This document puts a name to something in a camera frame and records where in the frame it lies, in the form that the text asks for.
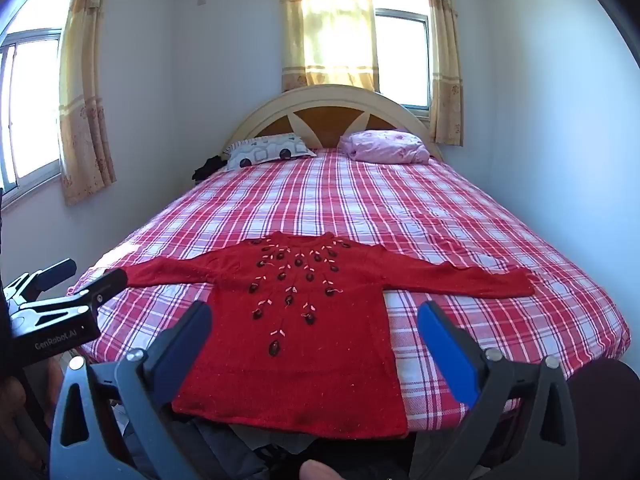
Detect yellow floral curtain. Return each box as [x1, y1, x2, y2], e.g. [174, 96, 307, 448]
[419, 0, 465, 147]
[279, 0, 380, 93]
[59, 0, 118, 206]

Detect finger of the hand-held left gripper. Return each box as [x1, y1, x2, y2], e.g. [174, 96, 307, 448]
[67, 268, 129, 307]
[37, 259, 77, 291]

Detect window behind headboard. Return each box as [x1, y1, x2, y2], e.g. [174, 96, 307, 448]
[369, 0, 432, 121]

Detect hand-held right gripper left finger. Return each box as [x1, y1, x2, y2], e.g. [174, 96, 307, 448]
[50, 300, 213, 480]

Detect grey patterned pillow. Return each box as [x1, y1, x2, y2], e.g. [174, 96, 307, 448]
[222, 133, 317, 171]

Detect red knit sweater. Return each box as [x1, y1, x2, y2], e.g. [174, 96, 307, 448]
[117, 231, 536, 438]

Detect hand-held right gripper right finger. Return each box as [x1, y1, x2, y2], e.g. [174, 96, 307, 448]
[417, 301, 581, 480]

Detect black cloth beside bed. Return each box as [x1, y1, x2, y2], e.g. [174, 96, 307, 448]
[192, 156, 230, 182]

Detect pink pillow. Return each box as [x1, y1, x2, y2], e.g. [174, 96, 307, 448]
[338, 130, 431, 166]

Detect red plaid bedsheet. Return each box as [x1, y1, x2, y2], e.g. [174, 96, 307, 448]
[67, 147, 631, 433]

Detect large side window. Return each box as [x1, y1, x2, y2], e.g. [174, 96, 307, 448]
[0, 0, 71, 206]

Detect cream wooden headboard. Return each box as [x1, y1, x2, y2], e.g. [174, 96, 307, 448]
[221, 85, 445, 161]

